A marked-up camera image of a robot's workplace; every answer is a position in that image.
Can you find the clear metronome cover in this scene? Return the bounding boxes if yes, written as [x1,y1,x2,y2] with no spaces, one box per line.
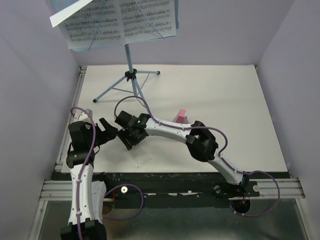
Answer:
[129,145,152,169]

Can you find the pink metronome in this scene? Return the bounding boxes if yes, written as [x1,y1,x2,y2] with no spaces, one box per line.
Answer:
[172,109,189,124]

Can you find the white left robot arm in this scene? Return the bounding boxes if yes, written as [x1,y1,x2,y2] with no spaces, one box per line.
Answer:
[60,118,118,240]

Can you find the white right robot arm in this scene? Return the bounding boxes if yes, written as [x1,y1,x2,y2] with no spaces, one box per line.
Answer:
[115,110,249,196]

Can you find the blue music stand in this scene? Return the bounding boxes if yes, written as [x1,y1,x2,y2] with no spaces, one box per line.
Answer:
[53,0,181,118]

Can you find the sheet music pages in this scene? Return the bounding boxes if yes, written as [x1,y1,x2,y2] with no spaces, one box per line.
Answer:
[48,0,176,50]

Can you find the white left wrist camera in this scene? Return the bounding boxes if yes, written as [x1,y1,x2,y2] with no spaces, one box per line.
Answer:
[77,109,93,126]

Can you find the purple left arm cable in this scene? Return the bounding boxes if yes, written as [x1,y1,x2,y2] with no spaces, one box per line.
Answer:
[69,106,145,240]

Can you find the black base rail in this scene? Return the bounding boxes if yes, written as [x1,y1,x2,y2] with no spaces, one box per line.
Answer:
[49,171,293,210]

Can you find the aluminium frame rail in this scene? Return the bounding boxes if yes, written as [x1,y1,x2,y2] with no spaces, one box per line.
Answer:
[28,66,88,240]

